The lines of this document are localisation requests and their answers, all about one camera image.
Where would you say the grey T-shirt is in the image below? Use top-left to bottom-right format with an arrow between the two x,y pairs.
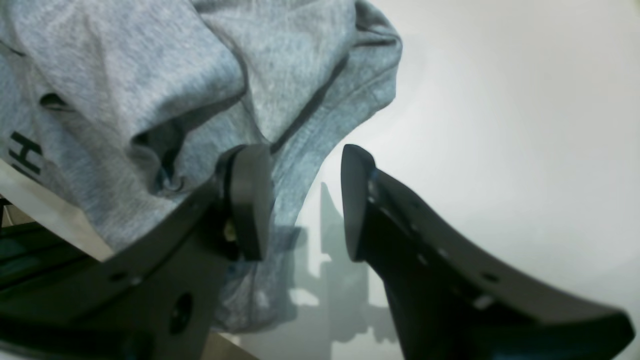
1,0 -> 403,334

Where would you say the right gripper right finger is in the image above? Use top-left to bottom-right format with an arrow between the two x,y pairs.
341,145 -> 636,360

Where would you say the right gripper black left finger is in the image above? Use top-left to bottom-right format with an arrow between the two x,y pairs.
1,145 -> 273,360

